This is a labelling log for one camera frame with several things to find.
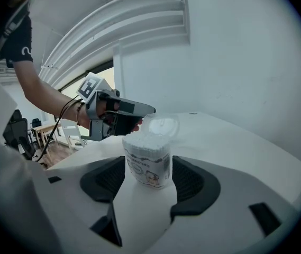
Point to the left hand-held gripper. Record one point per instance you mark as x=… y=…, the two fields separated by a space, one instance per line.
x=93 y=107

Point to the person's left hand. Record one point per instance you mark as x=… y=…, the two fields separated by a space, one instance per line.
x=109 y=118

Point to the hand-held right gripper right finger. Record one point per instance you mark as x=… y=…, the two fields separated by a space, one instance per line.
x=195 y=186

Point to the white chair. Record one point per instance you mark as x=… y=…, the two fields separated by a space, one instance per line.
x=72 y=135

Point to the light wooden table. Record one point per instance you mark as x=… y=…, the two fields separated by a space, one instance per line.
x=44 y=132

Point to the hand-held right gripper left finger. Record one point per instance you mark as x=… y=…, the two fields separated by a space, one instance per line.
x=101 y=180

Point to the clear plastic lid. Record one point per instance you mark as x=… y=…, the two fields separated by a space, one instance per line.
x=162 y=124

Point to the clear cotton swab container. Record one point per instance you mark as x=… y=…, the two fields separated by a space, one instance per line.
x=148 y=163

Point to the person's left forearm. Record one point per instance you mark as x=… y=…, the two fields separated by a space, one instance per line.
x=49 y=96

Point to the person's black t-shirt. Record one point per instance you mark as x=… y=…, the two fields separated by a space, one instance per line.
x=12 y=33

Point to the black office chair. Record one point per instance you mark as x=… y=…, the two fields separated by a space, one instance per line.
x=18 y=135

